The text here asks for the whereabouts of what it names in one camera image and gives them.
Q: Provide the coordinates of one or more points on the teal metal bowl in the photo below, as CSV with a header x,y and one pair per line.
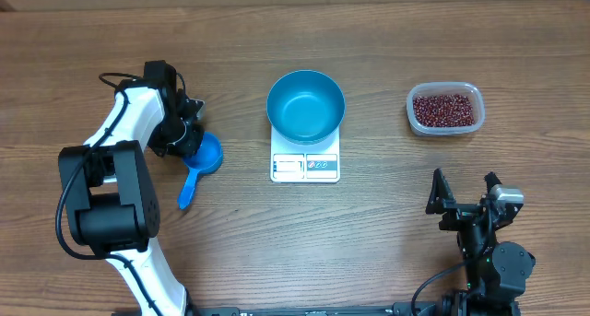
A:
x,y
305,106

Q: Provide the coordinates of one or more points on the clear plastic container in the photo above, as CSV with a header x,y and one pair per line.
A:
x,y
446,88

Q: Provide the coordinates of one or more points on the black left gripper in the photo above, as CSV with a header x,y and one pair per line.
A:
x,y
188,148

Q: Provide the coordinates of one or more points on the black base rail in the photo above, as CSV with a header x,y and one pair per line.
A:
x,y
397,309

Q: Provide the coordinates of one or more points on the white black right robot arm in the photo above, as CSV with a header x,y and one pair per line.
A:
x,y
496,272

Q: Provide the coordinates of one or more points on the white digital kitchen scale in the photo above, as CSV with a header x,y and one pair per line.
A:
x,y
304,163

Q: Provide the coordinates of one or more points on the red beans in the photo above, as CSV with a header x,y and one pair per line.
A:
x,y
444,111

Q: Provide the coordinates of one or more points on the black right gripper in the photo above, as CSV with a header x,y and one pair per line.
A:
x,y
442,198

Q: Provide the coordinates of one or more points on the blue plastic measuring scoop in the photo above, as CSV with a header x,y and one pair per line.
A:
x,y
206,161

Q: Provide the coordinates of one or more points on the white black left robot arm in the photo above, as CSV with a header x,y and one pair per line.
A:
x,y
108,209

